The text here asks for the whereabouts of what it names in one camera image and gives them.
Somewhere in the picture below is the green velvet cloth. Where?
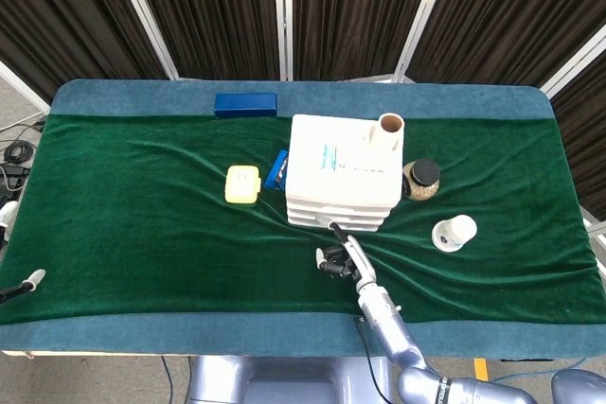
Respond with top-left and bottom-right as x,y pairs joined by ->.
0,110 -> 603,327

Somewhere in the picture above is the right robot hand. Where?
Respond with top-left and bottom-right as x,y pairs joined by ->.
314,219 -> 379,290

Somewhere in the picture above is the yellow lidded green box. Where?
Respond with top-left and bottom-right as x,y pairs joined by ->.
223,165 -> 263,205

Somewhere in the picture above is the white trays box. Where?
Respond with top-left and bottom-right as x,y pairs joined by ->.
285,113 -> 406,234

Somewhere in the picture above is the blue snack pack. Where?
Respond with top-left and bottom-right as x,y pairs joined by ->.
263,149 -> 291,193

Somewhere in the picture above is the black power adapter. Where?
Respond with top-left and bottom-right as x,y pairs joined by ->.
0,165 -> 30,201

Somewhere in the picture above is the coiled black cable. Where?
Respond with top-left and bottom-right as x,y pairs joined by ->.
0,137 -> 37,165

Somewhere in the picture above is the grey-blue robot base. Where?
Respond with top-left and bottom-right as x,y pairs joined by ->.
186,355 -> 403,404

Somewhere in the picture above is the blue rectangular box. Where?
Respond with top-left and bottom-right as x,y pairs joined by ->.
213,92 -> 278,119

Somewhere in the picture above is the dark folding screen white frame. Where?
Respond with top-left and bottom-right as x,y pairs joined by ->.
0,0 -> 606,228

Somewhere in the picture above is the blue table cover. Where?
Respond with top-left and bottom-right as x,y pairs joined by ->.
0,78 -> 606,361

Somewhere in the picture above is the glass jar black lid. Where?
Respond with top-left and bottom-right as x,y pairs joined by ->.
401,158 -> 442,202

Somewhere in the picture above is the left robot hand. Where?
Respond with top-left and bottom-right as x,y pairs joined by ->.
0,200 -> 47,305

